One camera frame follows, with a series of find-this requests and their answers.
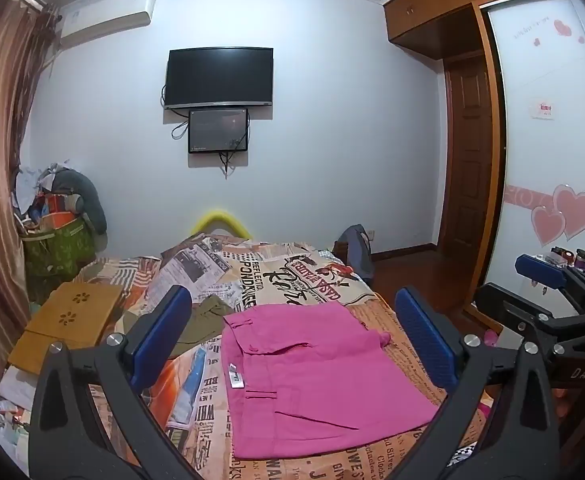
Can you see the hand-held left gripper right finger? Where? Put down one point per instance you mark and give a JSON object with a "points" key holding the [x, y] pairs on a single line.
{"points": [[425, 332]]}

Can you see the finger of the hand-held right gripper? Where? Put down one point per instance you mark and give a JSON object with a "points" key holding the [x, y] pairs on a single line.
{"points": [[507, 305], [539, 269]]}

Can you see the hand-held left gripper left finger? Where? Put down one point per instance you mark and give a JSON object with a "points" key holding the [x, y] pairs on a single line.
{"points": [[165, 330]]}

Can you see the pink pants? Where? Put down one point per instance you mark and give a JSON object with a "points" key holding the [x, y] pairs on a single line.
{"points": [[312, 375]]}

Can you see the olive green pants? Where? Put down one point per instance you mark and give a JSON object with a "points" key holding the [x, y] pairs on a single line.
{"points": [[205, 320]]}

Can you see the dark red small jar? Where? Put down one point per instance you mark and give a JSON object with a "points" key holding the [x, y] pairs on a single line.
{"points": [[559, 255]]}

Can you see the pink slipper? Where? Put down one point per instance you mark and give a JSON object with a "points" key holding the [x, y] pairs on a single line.
{"points": [[491, 340]]}

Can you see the purple small jar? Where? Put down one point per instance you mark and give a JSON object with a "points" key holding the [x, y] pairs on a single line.
{"points": [[583, 258]]}

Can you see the pink double heart decal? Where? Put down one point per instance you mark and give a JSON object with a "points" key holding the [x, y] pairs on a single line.
{"points": [[567, 212]]}

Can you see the wooden folding lap table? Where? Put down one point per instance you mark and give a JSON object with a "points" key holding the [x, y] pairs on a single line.
{"points": [[67, 320]]}

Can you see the blue grey backpack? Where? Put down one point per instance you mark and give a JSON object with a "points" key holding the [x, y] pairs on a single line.
{"points": [[357, 255]]}

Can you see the white sliding wardrobe door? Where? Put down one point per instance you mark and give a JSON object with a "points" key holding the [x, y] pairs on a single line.
{"points": [[547, 160]]}

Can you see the newspaper print blanket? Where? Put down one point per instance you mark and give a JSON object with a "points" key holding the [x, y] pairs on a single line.
{"points": [[272, 270]]}

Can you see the yellow foam tube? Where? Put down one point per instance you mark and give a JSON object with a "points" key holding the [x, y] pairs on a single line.
{"points": [[220, 216]]}

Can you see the brown wooden door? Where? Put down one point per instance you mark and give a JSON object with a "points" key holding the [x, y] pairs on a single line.
{"points": [[467, 160]]}

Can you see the red and white sticker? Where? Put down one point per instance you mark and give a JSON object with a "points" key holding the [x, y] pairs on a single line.
{"points": [[543, 110]]}

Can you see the floor clutter pile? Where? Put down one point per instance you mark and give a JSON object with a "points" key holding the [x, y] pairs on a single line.
{"points": [[5, 425]]}

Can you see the striped brown curtain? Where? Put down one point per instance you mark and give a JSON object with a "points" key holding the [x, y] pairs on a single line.
{"points": [[0, 160]]}

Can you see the wooden overhead cabinet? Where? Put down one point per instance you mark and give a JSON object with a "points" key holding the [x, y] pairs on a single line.
{"points": [[437, 10]]}

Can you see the white air conditioner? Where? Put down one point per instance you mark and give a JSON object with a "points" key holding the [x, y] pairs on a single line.
{"points": [[97, 12]]}

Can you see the small black wall monitor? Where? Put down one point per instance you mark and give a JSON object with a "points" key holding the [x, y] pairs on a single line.
{"points": [[217, 130]]}

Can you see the black wall television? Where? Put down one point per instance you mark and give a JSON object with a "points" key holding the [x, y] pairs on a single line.
{"points": [[220, 77]]}

